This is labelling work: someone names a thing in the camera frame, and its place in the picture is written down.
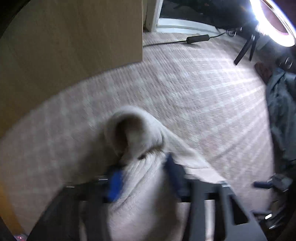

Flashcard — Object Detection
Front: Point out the plaid beige floor mat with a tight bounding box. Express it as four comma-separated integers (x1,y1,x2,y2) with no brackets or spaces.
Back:
1,38,273,233

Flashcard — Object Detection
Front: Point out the pine plank panel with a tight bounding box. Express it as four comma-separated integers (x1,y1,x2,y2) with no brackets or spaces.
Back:
0,185,23,235

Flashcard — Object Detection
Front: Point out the white ring light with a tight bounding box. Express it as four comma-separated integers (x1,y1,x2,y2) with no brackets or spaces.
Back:
250,0,295,47

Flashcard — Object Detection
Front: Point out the dark teal jacket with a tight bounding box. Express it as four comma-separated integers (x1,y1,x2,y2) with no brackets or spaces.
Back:
265,68,295,162

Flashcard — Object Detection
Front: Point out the white window frame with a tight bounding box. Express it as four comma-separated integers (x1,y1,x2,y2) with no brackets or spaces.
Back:
143,1,220,35

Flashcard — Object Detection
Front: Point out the cream knit sweater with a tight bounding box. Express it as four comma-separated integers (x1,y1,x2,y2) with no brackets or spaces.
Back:
78,105,227,241

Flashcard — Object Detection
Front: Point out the dark brown garment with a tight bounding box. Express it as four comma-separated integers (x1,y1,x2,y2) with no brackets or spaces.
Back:
254,62,273,84

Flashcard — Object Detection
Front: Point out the light plywood board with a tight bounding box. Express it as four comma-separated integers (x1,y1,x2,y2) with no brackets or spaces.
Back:
1,1,142,135

